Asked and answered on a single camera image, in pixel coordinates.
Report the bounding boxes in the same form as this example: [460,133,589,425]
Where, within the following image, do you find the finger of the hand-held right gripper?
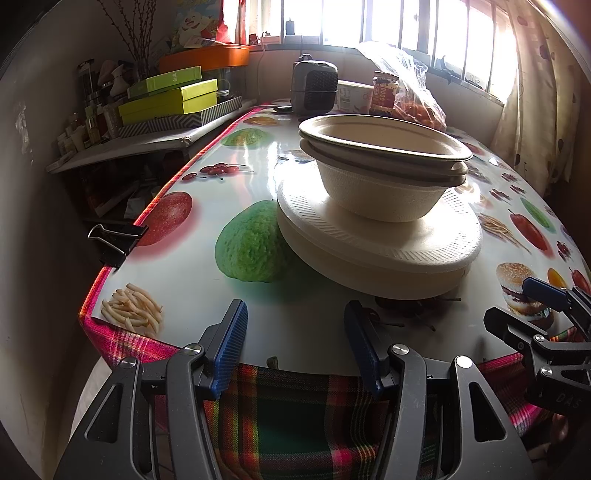
[483,306,562,359]
[522,276,591,325]

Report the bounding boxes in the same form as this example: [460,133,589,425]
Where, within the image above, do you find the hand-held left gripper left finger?
[53,299,249,480]

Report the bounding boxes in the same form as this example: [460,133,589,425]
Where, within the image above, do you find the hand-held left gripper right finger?
[344,300,539,480]

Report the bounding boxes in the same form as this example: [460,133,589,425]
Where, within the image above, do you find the beige paper plate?
[283,222,468,300]

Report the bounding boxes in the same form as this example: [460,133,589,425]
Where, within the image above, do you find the white ribbed paper plate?
[276,178,484,278]

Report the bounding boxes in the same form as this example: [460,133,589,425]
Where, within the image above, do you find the food print vinyl tablecloth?
[99,108,591,366]

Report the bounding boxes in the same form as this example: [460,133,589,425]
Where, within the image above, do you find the black binder clip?
[87,222,149,270]

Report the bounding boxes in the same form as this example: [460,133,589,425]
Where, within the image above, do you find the beige printed curtain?
[491,0,591,197]

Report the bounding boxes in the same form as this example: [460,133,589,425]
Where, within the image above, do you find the plastic bag of oranges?
[358,41,448,132]

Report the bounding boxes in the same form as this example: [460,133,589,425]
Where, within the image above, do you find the grey shelf board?
[46,98,258,175]

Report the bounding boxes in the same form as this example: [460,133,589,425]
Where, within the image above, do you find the zigzag patterned box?
[119,95,243,138]

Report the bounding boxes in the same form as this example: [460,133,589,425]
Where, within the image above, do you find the glass jar with red label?
[368,70,399,116]

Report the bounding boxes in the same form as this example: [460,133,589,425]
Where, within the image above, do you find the white plastic tub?
[336,79,376,114]

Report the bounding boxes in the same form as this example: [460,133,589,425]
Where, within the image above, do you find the grey portable heater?
[291,54,339,116]

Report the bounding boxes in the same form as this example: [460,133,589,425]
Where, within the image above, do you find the row of small bottles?
[56,59,122,151]

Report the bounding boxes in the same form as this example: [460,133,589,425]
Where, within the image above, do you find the orange tray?
[158,44,251,73]

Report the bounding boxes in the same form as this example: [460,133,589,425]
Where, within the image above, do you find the window with bars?
[222,0,525,101]

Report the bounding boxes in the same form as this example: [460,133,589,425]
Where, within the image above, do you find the cartoon printed box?
[172,0,223,52]

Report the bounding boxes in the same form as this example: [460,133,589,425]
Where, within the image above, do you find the dry twig bouquet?
[96,0,158,80]

